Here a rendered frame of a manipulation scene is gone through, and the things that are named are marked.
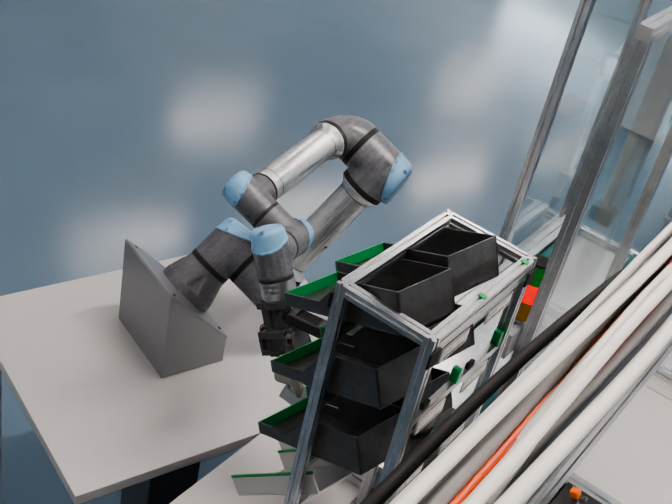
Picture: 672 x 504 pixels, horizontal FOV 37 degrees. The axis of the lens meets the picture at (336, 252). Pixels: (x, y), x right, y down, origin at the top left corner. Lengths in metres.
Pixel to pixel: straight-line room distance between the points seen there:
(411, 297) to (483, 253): 0.21
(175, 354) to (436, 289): 1.04
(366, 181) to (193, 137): 2.95
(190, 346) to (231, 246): 0.27
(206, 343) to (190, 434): 0.25
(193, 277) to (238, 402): 0.33
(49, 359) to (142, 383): 0.24
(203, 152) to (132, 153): 0.36
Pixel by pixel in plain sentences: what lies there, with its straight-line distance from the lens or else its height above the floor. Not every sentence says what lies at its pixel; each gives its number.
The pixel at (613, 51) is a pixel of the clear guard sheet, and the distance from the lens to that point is 3.15.
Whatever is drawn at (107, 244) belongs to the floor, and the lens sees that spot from 4.42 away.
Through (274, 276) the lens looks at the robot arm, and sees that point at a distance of 2.04.
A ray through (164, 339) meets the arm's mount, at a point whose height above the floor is 0.98.
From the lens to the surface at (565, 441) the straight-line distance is 0.65.
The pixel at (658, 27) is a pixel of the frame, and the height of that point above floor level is 1.99.
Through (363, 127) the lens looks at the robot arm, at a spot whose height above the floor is 1.50.
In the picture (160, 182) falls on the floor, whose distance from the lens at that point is 4.87.
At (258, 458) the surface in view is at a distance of 2.38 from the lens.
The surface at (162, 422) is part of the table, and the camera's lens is 2.43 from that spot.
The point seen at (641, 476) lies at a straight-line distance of 2.70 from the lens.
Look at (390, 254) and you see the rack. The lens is 1.68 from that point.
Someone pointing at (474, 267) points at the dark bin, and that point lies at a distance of 1.72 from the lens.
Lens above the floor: 2.59
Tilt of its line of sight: 34 degrees down
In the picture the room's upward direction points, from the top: 13 degrees clockwise
